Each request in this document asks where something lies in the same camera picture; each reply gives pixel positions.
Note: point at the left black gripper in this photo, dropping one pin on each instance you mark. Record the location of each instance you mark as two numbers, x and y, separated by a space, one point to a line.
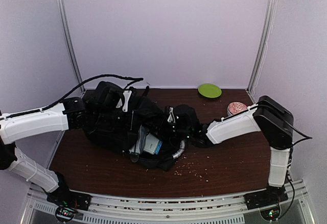
128 125

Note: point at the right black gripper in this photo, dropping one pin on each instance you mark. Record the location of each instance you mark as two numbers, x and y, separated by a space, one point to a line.
161 130

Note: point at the black student backpack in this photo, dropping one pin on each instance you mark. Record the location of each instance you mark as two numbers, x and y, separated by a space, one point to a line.
147 114

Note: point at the grey pencil pouch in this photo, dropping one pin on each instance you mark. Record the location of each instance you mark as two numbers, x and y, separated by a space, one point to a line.
139 146

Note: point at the grey notebook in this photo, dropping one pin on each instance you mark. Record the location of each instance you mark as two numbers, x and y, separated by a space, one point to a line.
152 144

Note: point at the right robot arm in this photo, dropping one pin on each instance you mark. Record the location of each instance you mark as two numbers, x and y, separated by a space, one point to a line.
267 117

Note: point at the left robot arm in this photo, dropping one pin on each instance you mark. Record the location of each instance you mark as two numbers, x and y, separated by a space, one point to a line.
68 114

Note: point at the green plate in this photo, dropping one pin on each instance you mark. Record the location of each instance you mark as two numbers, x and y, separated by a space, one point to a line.
209 90

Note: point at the red patterned bowl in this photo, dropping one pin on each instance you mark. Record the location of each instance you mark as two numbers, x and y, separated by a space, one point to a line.
235 108

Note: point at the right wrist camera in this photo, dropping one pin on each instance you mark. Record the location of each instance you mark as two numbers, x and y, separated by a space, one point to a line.
182 116

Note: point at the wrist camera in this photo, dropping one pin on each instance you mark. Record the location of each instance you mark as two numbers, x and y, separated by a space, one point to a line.
182 116
125 96

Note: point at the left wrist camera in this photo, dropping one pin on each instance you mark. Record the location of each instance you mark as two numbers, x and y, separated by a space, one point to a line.
125 96

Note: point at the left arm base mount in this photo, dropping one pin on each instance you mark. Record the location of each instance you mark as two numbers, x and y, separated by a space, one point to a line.
68 202

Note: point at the right aluminium frame post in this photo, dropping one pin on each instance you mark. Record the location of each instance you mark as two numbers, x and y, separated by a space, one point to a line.
263 46

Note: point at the aluminium frame post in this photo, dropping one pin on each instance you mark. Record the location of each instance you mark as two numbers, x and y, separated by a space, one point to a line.
68 41
263 46

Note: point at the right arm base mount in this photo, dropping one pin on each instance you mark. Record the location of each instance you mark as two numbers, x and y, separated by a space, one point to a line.
267 201

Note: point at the front aluminium rail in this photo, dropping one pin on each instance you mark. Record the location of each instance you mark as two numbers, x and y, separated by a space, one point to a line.
228 208

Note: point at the left aluminium frame post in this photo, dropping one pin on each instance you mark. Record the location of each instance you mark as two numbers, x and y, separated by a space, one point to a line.
68 41

